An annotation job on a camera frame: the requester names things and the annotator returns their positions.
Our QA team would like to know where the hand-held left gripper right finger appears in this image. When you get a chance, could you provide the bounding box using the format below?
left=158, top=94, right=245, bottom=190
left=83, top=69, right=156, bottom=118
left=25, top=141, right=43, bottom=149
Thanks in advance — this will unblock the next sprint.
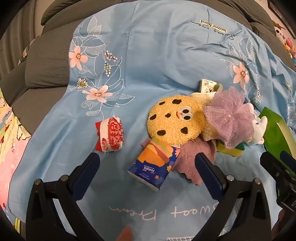
left=195, top=152, right=271, bottom=241

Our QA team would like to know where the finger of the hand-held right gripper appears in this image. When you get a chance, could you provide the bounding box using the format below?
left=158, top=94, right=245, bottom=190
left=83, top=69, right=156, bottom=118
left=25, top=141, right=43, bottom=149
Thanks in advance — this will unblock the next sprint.
left=260, top=152, right=294, bottom=186
left=280, top=150, right=296, bottom=172

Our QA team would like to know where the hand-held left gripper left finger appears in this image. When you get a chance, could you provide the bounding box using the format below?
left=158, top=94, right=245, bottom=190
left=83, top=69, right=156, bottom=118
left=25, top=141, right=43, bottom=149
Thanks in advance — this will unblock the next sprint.
left=26, top=152, right=104, bottom=241

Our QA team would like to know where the pink quilted cloth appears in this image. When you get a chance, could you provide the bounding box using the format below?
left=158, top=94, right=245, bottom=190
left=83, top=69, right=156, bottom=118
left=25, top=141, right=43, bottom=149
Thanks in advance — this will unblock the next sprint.
left=140, top=137, right=218, bottom=186

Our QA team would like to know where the green box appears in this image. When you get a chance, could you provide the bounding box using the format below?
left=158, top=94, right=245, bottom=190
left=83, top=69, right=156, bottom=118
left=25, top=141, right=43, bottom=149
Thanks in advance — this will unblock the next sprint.
left=258, top=107, right=296, bottom=160

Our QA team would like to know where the yellow green sponge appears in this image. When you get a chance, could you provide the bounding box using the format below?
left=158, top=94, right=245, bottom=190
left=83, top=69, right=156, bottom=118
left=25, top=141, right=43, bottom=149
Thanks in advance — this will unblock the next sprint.
left=216, top=139, right=248, bottom=158

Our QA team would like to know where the red and white sock roll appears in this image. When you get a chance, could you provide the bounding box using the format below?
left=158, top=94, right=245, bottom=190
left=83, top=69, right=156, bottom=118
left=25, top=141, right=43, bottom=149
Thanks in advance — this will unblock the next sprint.
left=95, top=117, right=125, bottom=154

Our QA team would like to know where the white plush bunny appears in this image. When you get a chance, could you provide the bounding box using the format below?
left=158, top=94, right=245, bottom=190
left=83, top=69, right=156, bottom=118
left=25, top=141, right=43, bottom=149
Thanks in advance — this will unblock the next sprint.
left=240, top=103, right=269, bottom=145

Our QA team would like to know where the cream plush toy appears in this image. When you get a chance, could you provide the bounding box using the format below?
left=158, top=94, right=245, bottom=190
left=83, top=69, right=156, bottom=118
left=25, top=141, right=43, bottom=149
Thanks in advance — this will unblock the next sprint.
left=191, top=83, right=224, bottom=142

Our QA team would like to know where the blue orange tissue pack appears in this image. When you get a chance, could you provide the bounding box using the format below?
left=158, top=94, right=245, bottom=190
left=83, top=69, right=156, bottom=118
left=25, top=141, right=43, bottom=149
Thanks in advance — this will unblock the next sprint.
left=127, top=138, right=181, bottom=192

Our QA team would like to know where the purple mesh bath pouf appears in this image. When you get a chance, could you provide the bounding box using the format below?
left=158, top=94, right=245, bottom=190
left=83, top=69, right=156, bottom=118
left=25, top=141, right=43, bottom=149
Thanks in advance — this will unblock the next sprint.
left=203, top=86, right=255, bottom=149

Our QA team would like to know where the cookie plush toy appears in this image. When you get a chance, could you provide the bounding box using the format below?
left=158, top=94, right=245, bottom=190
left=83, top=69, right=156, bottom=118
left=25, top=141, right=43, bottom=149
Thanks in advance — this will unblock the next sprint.
left=147, top=95, right=206, bottom=142

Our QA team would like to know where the small cream tissue pack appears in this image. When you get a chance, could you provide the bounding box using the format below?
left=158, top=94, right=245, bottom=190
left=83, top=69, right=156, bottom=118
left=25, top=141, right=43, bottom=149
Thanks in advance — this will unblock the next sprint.
left=198, top=79, right=218, bottom=93

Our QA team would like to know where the pink yellow cartoon blanket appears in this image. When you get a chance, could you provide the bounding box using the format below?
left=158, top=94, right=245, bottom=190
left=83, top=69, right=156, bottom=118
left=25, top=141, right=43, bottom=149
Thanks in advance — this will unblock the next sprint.
left=0, top=88, right=33, bottom=232

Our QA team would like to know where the grey sofa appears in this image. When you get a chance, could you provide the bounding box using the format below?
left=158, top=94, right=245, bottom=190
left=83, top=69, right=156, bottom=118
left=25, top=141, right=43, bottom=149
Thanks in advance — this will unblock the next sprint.
left=0, top=0, right=287, bottom=121

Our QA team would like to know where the cartoon printed cloth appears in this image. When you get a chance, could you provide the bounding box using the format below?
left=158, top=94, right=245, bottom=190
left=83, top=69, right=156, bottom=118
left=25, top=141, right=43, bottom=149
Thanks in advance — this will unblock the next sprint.
left=268, top=0, right=296, bottom=67

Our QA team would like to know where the light blue floral bedsheet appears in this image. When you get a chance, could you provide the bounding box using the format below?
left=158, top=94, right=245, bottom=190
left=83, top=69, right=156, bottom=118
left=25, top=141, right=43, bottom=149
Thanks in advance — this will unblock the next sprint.
left=5, top=0, right=296, bottom=241

